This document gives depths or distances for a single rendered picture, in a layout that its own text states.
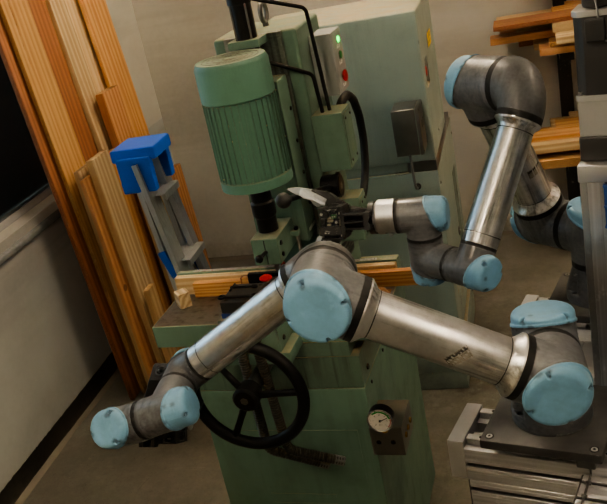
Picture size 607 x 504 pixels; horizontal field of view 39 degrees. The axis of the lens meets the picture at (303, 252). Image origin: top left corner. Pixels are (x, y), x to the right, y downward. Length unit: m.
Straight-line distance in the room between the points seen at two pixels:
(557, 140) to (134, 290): 1.94
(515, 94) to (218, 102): 0.65
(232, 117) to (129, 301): 1.72
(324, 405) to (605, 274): 0.77
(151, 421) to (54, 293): 2.05
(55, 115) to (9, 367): 0.97
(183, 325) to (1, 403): 1.30
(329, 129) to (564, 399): 1.01
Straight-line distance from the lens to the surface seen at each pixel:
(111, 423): 1.65
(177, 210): 3.07
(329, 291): 1.38
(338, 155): 2.21
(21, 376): 3.43
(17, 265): 3.44
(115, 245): 3.51
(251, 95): 1.97
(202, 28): 4.57
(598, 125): 1.69
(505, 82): 1.81
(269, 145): 2.01
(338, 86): 2.26
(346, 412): 2.15
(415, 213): 1.80
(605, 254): 1.76
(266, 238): 2.10
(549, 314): 1.60
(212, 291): 2.27
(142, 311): 3.60
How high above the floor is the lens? 1.81
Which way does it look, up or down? 22 degrees down
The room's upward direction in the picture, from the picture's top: 12 degrees counter-clockwise
